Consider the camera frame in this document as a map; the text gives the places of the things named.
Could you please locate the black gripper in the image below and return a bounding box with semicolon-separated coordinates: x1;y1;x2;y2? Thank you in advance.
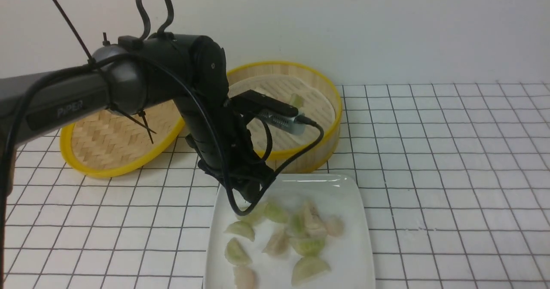
174;97;274;204

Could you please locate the white dumpling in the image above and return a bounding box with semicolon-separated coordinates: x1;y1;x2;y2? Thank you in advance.
244;202;266;227

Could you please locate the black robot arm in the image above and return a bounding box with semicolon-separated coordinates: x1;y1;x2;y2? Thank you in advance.
0;34;276;204

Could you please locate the green dumpling plate top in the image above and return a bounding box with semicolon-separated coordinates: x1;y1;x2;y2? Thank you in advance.
263;201;289;224

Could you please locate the green dumpling plate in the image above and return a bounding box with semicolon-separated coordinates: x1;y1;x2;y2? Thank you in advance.
291;256;332;286
263;201;289;224
224;221;255;242
224;238;253;266
289;236;327;256
287;211;309;238

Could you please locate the green dumpling plate middle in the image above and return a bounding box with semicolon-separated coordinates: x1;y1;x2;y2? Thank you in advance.
287;211;309;238

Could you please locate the green dumpling plate lower left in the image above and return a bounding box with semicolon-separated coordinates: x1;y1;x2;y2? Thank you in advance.
224;238;253;266

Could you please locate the pink dumpling plate centre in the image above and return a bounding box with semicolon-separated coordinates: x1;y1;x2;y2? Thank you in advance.
263;228;289;256

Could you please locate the pink dumpling plate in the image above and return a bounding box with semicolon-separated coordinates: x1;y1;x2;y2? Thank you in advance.
324;215;345;237
232;266;257;289
263;228;289;256

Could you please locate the white dumpling plate top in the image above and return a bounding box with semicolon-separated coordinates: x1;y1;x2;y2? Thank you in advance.
301;200;327;237

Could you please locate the white square plate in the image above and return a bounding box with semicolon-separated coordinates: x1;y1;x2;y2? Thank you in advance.
203;174;376;289

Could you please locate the green dumpling plate centre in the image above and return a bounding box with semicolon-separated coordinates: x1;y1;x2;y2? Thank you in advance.
289;236;327;256

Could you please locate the pink dumpling plate bottom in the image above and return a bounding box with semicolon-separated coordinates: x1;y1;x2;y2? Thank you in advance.
232;266;257;289

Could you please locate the pink dumpling plate right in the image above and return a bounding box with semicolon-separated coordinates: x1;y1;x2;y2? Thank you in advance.
324;215;345;237

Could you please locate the green dumpling plate lower right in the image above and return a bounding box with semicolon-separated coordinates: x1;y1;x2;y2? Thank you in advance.
291;256;332;286

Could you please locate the green dumpling in steamer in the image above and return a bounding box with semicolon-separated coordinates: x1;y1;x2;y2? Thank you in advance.
289;94;304;109

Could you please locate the white steamer liner cloth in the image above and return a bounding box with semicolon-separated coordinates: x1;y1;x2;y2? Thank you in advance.
229;74;336;151

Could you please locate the bamboo steamer basket yellow rim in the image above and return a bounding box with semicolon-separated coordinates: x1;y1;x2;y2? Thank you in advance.
226;61;342;173

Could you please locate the bamboo steamer lid yellow rim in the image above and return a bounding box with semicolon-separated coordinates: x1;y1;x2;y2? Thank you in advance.
60;101;185;178

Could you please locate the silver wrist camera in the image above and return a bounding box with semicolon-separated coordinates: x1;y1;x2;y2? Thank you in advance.
230;90;305;136

